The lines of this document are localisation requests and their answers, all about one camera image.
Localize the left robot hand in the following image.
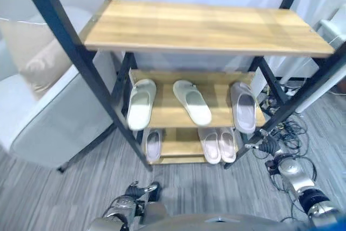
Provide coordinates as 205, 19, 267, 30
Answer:
125, 180, 161, 202

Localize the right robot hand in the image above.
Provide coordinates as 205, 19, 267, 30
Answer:
244, 128, 282, 159

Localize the robot leg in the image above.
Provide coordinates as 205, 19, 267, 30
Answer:
142, 201, 169, 226

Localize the pink slipper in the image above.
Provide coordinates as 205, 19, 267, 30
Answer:
217, 127, 237, 163
197, 127, 222, 165

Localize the grey slipper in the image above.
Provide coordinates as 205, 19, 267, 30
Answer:
145, 129, 163, 162
230, 81, 257, 135

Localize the white power strip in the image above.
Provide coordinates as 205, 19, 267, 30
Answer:
280, 85, 299, 97

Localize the small wooden shelf board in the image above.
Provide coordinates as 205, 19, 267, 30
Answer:
147, 127, 239, 165

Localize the white slipper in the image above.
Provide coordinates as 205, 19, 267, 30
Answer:
172, 80, 212, 127
127, 78, 157, 131

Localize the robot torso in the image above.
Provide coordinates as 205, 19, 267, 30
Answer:
140, 213, 316, 231

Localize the medium wooden shelf board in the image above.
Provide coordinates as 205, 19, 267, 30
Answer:
129, 69, 266, 129

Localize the white sofa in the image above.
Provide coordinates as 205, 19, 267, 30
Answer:
0, 5, 121, 173

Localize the large wooden shelf board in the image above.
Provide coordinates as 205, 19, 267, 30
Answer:
84, 0, 336, 58

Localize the beige cushion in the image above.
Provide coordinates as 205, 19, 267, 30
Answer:
0, 19, 73, 101

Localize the black cable tangle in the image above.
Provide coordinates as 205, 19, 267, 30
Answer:
254, 84, 317, 198

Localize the black metal rack frame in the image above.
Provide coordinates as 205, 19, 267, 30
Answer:
15, 0, 346, 173

